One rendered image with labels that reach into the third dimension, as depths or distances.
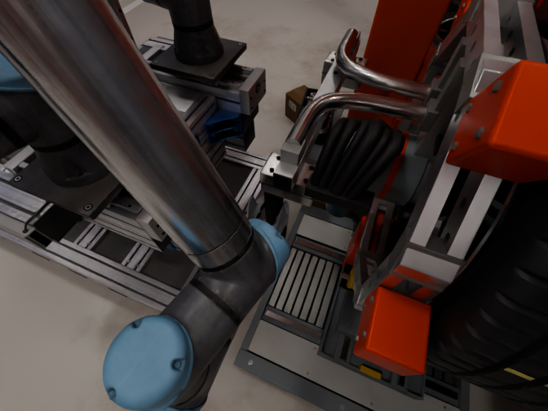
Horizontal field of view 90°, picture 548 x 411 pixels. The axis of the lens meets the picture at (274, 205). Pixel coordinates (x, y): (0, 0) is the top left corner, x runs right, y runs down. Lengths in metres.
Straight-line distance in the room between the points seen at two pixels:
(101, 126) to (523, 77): 0.31
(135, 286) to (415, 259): 1.04
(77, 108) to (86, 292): 1.39
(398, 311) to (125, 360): 0.33
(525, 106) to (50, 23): 0.32
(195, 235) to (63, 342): 1.33
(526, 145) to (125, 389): 0.36
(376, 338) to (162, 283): 0.91
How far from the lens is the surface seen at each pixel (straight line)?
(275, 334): 1.21
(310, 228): 1.37
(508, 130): 0.28
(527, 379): 0.46
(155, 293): 1.17
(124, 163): 0.24
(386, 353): 0.42
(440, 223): 0.62
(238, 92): 0.93
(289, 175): 0.38
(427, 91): 0.54
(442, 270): 0.38
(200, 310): 0.30
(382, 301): 0.43
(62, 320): 1.59
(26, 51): 0.23
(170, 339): 0.28
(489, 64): 0.38
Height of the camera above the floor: 1.27
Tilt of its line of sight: 57 degrees down
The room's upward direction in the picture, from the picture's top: straight up
